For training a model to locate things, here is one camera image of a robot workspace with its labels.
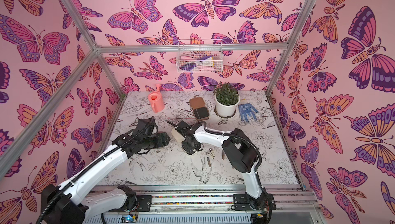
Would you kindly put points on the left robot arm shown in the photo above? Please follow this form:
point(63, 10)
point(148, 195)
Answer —
point(68, 202)

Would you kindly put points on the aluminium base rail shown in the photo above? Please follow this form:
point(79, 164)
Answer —
point(204, 204)

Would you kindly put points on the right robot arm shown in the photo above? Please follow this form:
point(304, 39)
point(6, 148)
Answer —
point(241, 152)

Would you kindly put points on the blue gardening glove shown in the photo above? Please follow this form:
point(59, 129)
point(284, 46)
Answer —
point(247, 111)

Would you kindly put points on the white wire wall basket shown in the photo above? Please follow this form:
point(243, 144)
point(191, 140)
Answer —
point(200, 55)

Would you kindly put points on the pink watering can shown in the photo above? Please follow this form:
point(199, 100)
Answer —
point(156, 100)

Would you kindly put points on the dark brown clipper case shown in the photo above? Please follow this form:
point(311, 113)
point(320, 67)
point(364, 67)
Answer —
point(199, 109)

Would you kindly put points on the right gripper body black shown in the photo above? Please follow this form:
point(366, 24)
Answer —
point(181, 126)

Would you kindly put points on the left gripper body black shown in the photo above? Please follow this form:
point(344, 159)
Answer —
point(155, 141)

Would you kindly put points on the gold nail clipper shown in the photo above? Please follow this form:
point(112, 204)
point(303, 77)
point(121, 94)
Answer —
point(212, 153)

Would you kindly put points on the white potted green plant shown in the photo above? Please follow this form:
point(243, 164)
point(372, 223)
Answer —
point(227, 99)

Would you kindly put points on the cream clipper case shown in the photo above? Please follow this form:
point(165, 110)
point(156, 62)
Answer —
point(188, 142)

